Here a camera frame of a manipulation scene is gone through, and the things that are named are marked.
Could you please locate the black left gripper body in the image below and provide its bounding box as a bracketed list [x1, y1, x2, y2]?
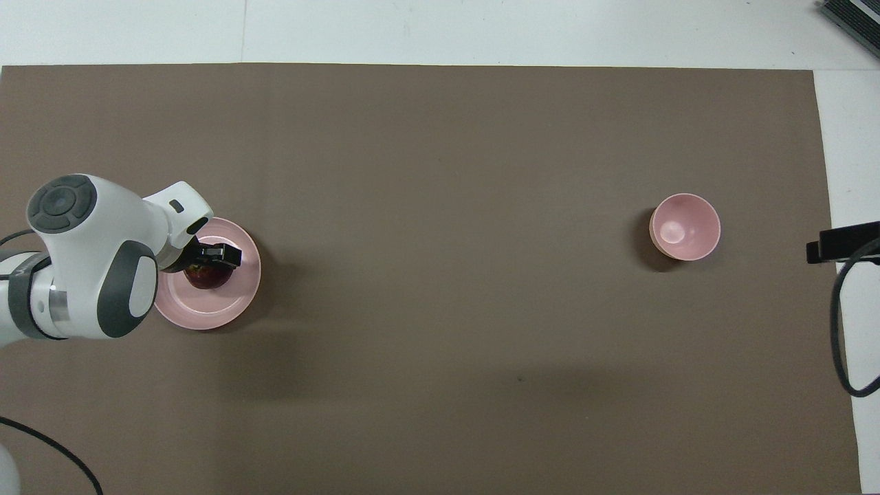
[164, 236, 207, 274]

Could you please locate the dark red apple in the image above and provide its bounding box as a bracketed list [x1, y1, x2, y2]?
[184, 265, 233, 291]

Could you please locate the pink plate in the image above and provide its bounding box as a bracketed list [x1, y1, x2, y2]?
[153, 217, 263, 331]

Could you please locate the pink bowl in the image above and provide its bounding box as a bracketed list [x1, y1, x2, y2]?
[649, 193, 722, 262]

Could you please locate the grey ribbed device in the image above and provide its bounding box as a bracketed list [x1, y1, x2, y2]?
[816, 0, 880, 59]

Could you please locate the brown table mat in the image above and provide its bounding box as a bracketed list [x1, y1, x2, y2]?
[0, 63, 862, 495]

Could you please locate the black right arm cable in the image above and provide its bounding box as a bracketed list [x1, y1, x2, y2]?
[830, 237, 880, 399]

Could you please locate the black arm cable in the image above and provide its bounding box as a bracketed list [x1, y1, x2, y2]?
[830, 237, 880, 399]
[0, 229, 104, 495]

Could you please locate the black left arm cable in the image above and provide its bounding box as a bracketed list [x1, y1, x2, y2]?
[0, 229, 104, 495]

